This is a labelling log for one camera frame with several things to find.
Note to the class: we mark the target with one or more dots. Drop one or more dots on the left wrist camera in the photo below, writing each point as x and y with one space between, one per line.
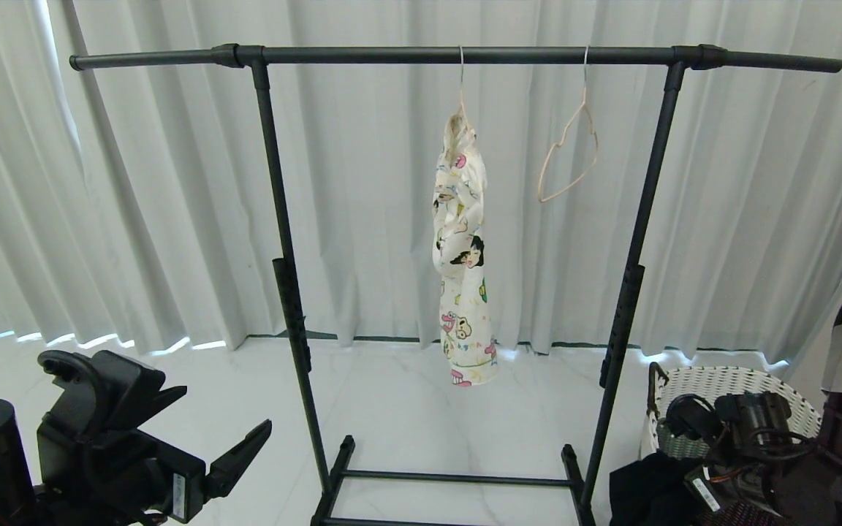
114 394

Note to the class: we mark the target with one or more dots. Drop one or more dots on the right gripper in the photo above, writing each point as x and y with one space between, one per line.
739 493

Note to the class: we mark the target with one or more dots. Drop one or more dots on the cream printed garment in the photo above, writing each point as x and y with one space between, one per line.
461 219

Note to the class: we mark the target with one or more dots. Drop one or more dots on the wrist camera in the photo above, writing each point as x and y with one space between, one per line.
691 420
114 394

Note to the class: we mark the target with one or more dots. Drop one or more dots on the black clothes rack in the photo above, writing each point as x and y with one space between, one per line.
465 55

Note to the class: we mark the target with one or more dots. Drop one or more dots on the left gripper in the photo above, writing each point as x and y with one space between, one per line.
150 482

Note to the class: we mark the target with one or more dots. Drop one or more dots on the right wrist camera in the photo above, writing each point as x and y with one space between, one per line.
691 420

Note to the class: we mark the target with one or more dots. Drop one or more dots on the black garment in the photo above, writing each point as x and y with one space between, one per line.
647 489

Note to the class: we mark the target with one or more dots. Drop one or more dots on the pink clothes hanger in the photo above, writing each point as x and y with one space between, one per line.
462 73
585 73

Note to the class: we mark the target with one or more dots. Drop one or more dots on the white curtain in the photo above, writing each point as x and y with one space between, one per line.
172 183

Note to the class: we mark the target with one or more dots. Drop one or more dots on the white laundry basket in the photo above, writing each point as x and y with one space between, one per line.
713 383

